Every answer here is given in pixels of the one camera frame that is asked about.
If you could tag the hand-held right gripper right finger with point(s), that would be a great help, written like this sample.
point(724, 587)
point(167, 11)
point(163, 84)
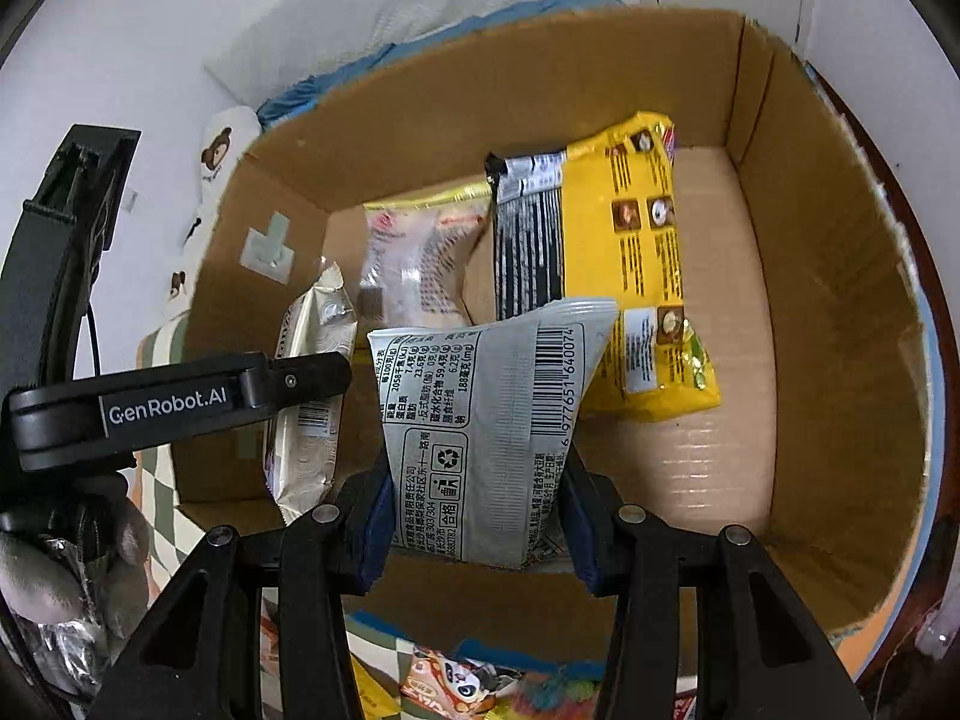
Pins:
point(585, 547)

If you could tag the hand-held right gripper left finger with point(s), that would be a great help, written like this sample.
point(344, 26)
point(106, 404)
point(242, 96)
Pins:
point(371, 540)

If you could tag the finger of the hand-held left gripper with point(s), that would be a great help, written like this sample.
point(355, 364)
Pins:
point(296, 384)

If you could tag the silver white snack packet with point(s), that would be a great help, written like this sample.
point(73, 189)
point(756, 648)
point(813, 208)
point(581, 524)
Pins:
point(307, 457)

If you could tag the grey snack packet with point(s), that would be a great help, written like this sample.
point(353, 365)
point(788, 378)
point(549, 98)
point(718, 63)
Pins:
point(480, 405)

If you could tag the cardboard box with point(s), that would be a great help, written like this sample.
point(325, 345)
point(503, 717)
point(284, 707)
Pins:
point(825, 315)

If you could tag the colourful candy packet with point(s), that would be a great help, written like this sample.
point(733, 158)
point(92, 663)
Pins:
point(547, 694)

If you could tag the small yellow snack packet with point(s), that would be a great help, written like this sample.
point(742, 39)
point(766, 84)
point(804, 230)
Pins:
point(371, 694)

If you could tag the green checkered blanket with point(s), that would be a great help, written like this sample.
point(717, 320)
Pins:
point(161, 540)

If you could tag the white panda snack packet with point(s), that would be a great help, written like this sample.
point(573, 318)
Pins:
point(450, 682)

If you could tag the clear pink snack packet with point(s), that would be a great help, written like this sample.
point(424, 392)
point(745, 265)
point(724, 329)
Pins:
point(420, 255)

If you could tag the bear print pillow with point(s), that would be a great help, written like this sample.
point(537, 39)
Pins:
point(225, 150)

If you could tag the black striped snack packet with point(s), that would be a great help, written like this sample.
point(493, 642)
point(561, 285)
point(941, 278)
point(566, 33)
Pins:
point(525, 255)

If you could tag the large yellow snack packet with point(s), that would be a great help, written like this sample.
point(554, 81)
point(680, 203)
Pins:
point(600, 240)

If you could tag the blue bedsheet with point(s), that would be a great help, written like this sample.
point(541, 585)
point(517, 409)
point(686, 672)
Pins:
point(337, 75)

